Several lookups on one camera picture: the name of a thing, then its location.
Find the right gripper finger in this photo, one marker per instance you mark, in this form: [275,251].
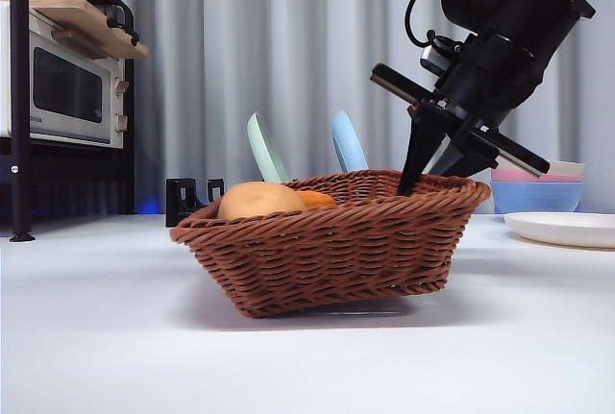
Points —
[456,164]
[420,154]

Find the orange toy corn cob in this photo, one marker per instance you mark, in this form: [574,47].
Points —
[319,199]

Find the brown wicker basket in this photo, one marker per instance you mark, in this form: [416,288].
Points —
[327,260]

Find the tan toy potato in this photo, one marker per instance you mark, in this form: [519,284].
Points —
[259,200]

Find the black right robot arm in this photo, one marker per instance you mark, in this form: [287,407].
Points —
[509,10]

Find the pink bowl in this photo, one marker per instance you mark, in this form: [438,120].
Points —
[514,176]

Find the pale blue plate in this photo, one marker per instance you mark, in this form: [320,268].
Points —
[348,145]

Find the blue bowl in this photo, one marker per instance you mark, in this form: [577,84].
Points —
[533,195]

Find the cream bowl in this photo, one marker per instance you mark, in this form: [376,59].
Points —
[572,169]

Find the white flat plate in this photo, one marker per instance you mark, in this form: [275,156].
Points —
[562,229]

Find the pale green plate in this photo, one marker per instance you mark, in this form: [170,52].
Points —
[266,150]

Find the grey curtain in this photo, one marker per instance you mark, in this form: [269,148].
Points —
[288,25]

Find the black dish rack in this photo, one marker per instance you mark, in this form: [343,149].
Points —
[178,202]

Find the wooden cutting board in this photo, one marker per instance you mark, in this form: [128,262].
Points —
[96,34]

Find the white toaster oven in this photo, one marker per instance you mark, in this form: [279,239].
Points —
[67,87]

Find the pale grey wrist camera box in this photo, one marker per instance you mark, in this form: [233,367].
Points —
[432,61]

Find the black metal shelf frame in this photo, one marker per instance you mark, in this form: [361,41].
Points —
[17,97]

